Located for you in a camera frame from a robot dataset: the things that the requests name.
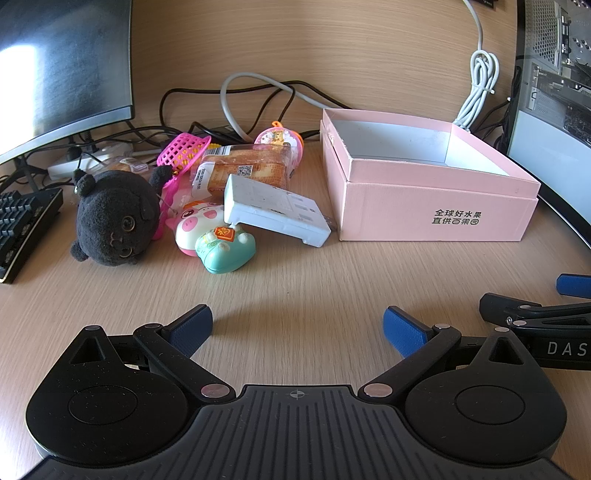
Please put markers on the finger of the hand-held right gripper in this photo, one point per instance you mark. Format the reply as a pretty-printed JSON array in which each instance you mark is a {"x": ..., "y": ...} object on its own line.
[
  {"x": 573, "y": 284},
  {"x": 496, "y": 307}
]

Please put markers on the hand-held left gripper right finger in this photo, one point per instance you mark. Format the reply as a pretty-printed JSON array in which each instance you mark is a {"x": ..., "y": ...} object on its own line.
[{"x": 404, "y": 330}]

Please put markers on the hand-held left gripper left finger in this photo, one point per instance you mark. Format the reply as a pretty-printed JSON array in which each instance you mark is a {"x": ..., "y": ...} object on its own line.
[{"x": 189, "y": 330}]

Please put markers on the pink cardboard box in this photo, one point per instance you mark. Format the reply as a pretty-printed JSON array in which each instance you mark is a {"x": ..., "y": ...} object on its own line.
[{"x": 415, "y": 212}]

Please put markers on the black cat plush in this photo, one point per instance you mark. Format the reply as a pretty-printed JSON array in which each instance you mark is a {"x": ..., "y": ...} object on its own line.
[{"x": 113, "y": 217}]

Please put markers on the white plastic device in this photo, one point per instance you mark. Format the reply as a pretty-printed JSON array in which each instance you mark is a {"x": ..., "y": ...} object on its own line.
[{"x": 272, "y": 207}]

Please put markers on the bun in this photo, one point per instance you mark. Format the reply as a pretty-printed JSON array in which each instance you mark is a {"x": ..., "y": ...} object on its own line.
[{"x": 127, "y": 165}]

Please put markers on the pink toy basket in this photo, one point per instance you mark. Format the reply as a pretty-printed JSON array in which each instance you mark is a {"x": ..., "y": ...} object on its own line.
[{"x": 182, "y": 150}]

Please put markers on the pink cupcake toy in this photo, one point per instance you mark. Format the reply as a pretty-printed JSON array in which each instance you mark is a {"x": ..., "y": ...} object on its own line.
[{"x": 277, "y": 141}]

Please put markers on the green lucky cat toy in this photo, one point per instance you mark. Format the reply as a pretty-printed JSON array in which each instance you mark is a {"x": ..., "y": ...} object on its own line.
[{"x": 226, "y": 251}]

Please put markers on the pink cow toy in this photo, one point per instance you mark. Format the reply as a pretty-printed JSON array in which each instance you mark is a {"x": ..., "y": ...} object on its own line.
[{"x": 194, "y": 226}]

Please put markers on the pink clear packet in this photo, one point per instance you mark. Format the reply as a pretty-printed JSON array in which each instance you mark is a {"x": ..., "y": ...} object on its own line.
[{"x": 182, "y": 189}]

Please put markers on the sliced bread packet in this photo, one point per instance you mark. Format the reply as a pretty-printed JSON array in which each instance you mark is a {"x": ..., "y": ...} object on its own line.
[{"x": 244, "y": 166}]

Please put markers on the black keyboard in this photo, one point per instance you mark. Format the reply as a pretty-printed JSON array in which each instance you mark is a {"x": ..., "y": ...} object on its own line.
[{"x": 25, "y": 226}]

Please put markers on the white power strip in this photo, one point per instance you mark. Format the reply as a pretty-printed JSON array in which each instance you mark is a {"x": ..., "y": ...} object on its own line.
[{"x": 92, "y": 159}]

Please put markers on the black hub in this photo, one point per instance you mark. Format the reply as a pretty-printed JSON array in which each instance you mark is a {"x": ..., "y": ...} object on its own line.
[{"x": 217, "y": 129}]

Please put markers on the computer case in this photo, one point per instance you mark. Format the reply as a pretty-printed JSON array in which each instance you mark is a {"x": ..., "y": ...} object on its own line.
[{"x": 554, "y": 69}]

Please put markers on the curved computer monitor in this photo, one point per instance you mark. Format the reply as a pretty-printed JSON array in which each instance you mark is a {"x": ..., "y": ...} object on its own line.
[{"x": 60, "y": 64}]

